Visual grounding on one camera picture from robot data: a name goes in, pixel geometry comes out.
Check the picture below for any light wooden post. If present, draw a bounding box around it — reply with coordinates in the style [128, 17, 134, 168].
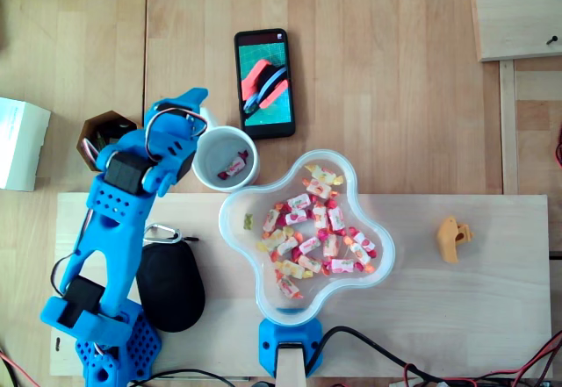
[275, 343, 306, 387]

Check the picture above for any thick black cable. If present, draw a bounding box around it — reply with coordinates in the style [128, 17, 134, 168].
[306, 326, 447, 387]

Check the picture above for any clear flower-shaped bowl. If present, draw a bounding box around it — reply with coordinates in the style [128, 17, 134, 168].
[218, 148, 396, 327]

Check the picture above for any thin black cable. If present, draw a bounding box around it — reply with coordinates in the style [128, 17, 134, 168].
[129, 368, 238, 387]

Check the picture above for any fruit chew candy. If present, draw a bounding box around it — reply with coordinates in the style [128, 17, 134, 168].
[310, 204, 330, 230]
[322, 231, 339, 261]
[270, 235, 304, 262]
[256, 227, 295, 252]
[298, 254, 326, 274]
[346, 227, 378, 259]
[283, 209, 317, 226]
[349, 241, 375, 273]
[262, 208, 282, 233]
[322, 257, 365, 275]
[301, 178, 342, 199]
[292, 235, 324, 262]
[304, 163, 346, 186]
[217, 150, 249, 182]
[275, 272, 305, 300]
[274, 259, 313, 281]
[274, 193, 315, 213]
[327, 200, 348, 233]

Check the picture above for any yellow 3D-printed part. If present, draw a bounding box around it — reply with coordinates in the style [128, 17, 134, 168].
[436, 215, 475, 265]

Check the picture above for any blue printed post base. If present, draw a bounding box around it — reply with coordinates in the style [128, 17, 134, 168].
[257, 316, 324, 380]

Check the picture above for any small light wooden board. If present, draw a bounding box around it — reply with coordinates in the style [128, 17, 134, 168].
[468, 0, 562, 63]

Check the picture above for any white cardboard box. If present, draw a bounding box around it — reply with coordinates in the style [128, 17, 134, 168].
[0, 96, 53, 193]

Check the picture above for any black smartphone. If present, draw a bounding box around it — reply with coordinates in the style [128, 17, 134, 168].
[234, 28, 297, 141]

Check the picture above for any silver carabiner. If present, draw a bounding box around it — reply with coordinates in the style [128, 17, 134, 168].
[143, 223, 183, 245]

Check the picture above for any black zip pouch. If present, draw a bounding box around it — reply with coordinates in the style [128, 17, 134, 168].
[135, 240, 206, 333]

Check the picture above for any light wooden slat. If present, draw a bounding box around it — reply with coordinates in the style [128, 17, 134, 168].
[499, 60, 520, 196]

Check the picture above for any thin red wire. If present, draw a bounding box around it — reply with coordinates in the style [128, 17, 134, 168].
[401, 329, 562, 387]

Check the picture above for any white ceramic mug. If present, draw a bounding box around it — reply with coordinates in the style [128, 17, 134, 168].
[191, 106, 260, 193]

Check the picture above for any large light wooden board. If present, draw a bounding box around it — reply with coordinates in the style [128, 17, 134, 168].
[49, 192, 553, 379]

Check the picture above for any brown hexagonal pen holder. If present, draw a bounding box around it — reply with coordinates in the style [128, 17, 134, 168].
[76, 109, 144, 173]

